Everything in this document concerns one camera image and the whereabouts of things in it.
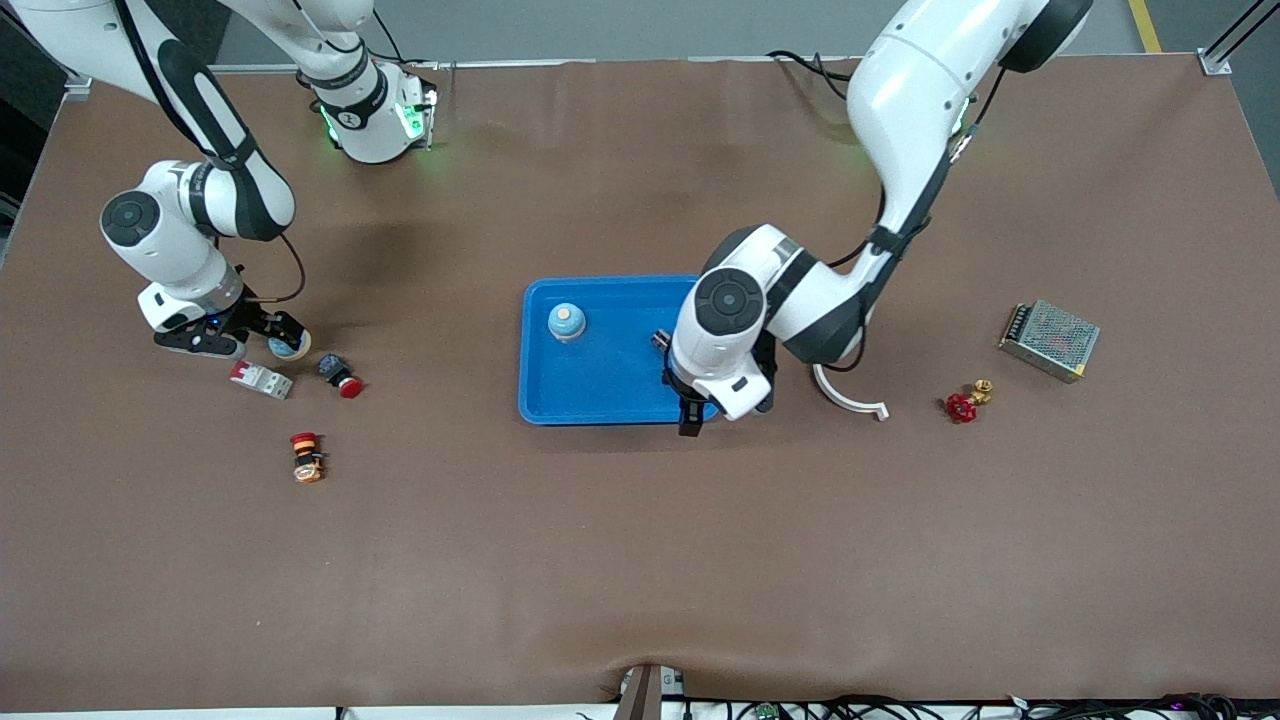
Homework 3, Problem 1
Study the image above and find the white curved plastic bracket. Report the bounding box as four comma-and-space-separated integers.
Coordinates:
812, 362, 890, 422

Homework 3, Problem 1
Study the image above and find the black left base cable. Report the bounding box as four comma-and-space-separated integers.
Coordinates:
767, 48, 863, 107

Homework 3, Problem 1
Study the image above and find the blue plastic tray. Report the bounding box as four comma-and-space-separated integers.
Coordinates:
517, 275, 723, 427

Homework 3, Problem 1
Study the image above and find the black base cable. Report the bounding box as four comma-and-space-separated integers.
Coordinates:
767, 48, 863, 107
368, 8, 447, 71

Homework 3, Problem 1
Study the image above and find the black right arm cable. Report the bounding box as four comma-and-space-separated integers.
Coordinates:
110, 0, 307, 304

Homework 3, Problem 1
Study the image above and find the brass valve red handle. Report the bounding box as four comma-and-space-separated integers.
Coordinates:
946, 379, 995, 425

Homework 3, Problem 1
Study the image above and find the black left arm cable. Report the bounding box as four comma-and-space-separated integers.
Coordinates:
815, 95, 1011, 373

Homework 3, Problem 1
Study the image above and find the red yellow emergency stop button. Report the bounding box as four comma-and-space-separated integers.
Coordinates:
290, 431, 326, 484

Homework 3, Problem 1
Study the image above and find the white red circuit breaker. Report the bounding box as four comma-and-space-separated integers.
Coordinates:
230, 360, 295, 401

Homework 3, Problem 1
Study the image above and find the silver table edge rail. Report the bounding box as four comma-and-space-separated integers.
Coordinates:
98, 52, 1203, 75

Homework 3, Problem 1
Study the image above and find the black cable bundle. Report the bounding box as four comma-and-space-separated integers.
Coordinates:
690, 693, 1280, 720

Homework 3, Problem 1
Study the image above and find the metal mesh power supply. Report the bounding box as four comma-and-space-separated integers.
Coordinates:
998, 299, 1102, 384

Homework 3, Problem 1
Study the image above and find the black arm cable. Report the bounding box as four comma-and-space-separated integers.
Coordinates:
815, 95, 1011, 373
110, 0, 307, 304

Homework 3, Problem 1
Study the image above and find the metal table clamp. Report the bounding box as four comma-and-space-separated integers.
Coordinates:
612, 663, 687, 720

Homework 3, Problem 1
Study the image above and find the black right base cable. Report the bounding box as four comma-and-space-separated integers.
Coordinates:
368, 8, 447, 71

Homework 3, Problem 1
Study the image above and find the red push button switch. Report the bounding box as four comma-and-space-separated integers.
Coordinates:
317, 353, 365, 400

